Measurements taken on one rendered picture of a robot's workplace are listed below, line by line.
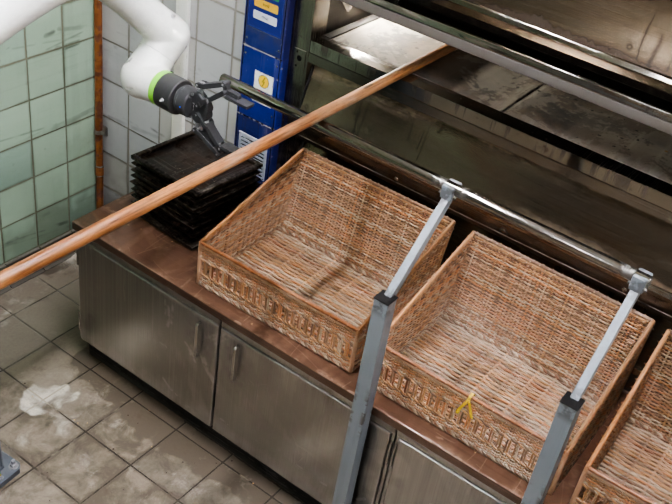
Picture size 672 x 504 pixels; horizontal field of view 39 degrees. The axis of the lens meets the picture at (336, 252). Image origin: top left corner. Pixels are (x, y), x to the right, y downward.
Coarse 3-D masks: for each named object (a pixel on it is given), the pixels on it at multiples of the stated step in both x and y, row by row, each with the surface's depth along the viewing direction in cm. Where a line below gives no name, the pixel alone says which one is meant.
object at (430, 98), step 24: (312, 48) 275; (336, 48) 272; (360, 72) 268; (384, 72) 263; (432, 96) 257; (456, 96) 257; (480, 120) 251; (504, 120) 249; (528, 144) 246; (552, 144) 242; (576, 144) 244; (576, 168) 240; (600, 168) 236; (624, 168) 236; (648, 192) 231
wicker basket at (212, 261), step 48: (288, 192) 292; (336, 192) 286; (384, 192) 276; (240, 240) 280; (288, 240) 294; (336, 240) 289; (384, 240) 280; (432, 240) 271; (240, 288) 261; (288, 288) 251; (336, 288) 277; (384, 288) 280; (288, 336) 257; (336, 336) 247
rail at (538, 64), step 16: (368, 0) 239; (384, 0) 237; (416, 16) 233; (448, 32) 229; (464, 32) 227; (496, 48) 224; (528, 64) 220; (544, 64) 218; (576, 80) 215; (608, 96) 212; (624, 96) 210; (656, 112) 207
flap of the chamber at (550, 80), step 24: (360, 0) 240; (408, 0) 254; (408, 24) 235; (456, 24) 242; (480, 48) 226; (528, 48) 237; (528, 72) 221; (576, 72) 227; (576, 96) 216; (600, 96) 213; (648, 96) 223; (648, 120) 208
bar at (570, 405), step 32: (256, 96) 244; (320, 128) 236; (384, 160) 228; (448, 192) 219; (416, 256) 220; (608, 256) 204; (640, 288) 200; (384, 320) 219; (384, 352) 228; (352, 416) 240; (576, 416) 199; (352, 448) 245; (544, 448) 206; (352, 480) 253; (544, 480) 210
